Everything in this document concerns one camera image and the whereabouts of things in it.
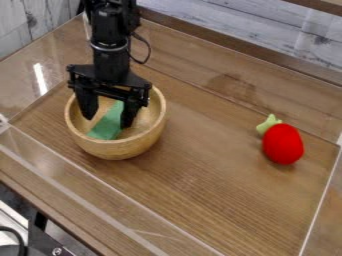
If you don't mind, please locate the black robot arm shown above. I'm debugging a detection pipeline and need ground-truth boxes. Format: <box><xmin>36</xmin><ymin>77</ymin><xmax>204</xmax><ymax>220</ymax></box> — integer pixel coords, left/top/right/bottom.
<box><xmin>67</xmin><ymin>0</ymin><xmax>152</xmax><ymax>128</ymax></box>

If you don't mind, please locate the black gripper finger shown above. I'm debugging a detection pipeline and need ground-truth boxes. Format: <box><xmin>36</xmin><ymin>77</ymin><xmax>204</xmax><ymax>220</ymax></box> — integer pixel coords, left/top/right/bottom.
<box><xmin>120</xmin><ymin>97</ymin><xmax>142</xmax><ymax>129</ymax></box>
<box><xmin>75</xmin><ymin>87</ymin><xmax>99</xmax><ymax>120</ymax></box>

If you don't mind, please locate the light wooden bowl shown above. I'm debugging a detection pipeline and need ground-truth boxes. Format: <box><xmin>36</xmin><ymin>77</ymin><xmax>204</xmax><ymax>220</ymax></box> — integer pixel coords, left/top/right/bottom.
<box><xmin>64</xmin><ymin>86</ymin><xmax>167</xmax><ymax>160</ymax></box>

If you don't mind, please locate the clear acrylic tray wall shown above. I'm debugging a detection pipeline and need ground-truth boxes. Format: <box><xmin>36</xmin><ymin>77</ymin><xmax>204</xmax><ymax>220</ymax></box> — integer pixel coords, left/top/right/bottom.
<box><xmin>0</xmin><ymin>115</ymin><xmax>224</xmax><ymax>256</ymax></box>

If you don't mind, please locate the black cable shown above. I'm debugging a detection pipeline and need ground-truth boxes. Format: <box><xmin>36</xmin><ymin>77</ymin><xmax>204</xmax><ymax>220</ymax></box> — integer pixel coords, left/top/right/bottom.
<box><xmin>127</xmin><ymin>31</ymin><xmax>154</xmax><ymax>66</ymax></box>

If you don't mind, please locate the red plush strawberry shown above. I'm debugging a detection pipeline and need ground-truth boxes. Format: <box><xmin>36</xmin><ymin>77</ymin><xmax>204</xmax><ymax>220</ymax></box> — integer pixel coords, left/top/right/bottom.
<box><xmin>256</xmin><ymin>114</ymin><xmax>305</xmax><ymax>165</ymax></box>

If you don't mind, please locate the green rectangular block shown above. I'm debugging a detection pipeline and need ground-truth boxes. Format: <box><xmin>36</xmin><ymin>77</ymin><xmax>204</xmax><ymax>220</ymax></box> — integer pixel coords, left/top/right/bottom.
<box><xmin>87</xmin><ymin>101</ymin><xmax>124</xmax><ymax>140</ymax></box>

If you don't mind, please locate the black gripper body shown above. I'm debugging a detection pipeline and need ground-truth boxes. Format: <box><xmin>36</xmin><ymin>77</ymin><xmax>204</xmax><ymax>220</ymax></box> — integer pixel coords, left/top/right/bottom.
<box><xmin>67</xmin><ymin>46</ymin><xmax>152</xmax><ymax>108</ymax></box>

